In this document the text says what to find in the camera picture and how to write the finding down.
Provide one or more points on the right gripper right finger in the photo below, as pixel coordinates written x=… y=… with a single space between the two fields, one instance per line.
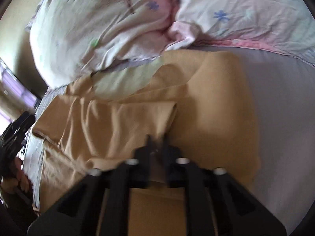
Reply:
x=215 y=202

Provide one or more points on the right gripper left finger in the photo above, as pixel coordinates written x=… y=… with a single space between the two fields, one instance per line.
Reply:
x=99 y=203

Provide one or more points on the tan long-sleeve shirt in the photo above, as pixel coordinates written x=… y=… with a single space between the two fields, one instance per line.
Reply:
x=199 y=100

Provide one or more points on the person's left hand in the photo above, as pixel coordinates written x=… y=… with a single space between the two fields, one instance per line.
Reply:
x=16 y=182

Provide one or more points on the left floral white pillow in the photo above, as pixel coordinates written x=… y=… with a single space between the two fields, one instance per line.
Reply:
x=73 y=38

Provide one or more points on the right floral pink pillow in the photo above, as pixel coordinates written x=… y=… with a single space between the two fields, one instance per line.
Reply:
x=280 y=26

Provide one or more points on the dark window frame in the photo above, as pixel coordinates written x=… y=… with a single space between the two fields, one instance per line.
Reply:
x=13 y=86

